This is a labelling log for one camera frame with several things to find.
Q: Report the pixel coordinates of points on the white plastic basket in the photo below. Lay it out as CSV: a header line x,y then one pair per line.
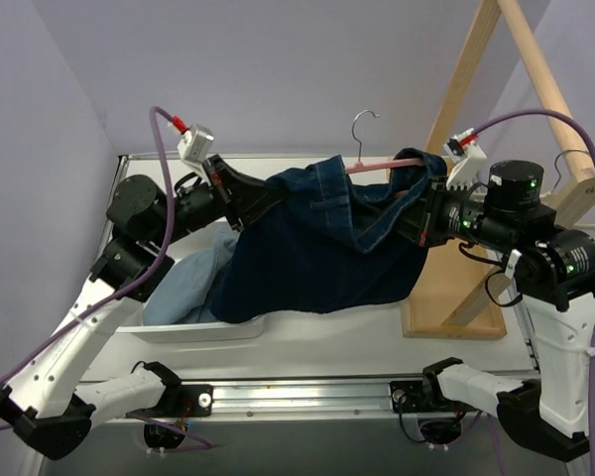
x,y
187,333

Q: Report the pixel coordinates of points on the wooden clothes rack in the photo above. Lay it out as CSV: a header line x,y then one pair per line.
x,y
460,292

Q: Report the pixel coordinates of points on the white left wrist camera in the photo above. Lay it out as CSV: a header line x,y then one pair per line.
x,y
194,146

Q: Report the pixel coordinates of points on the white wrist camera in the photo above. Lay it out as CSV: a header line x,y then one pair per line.
x,y
194,146
467,157

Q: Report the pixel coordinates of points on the pink clothes hanger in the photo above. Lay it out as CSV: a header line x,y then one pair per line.
x,y
378,134

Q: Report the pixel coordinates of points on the aluminium mounting rail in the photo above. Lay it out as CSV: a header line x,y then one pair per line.
x,y
308,399

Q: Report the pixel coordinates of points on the light blue denim skirt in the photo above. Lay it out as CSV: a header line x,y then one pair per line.
x,y
186,292

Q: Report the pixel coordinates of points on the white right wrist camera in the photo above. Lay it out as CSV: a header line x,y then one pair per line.
x,y
467,157

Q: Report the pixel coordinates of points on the white clothes hanger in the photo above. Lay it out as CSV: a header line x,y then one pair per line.
x,y
577,197

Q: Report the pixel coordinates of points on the dark blue denim skirt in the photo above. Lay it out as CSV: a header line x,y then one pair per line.
x,y
330,245

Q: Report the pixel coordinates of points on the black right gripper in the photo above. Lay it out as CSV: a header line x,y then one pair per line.
x,y
430,212

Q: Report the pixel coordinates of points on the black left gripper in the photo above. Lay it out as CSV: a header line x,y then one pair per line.
x,y
223,191

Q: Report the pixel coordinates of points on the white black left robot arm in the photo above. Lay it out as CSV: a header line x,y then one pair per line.
x,y
44,402

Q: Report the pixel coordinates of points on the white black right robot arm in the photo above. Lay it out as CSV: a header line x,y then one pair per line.
x,y
540,307

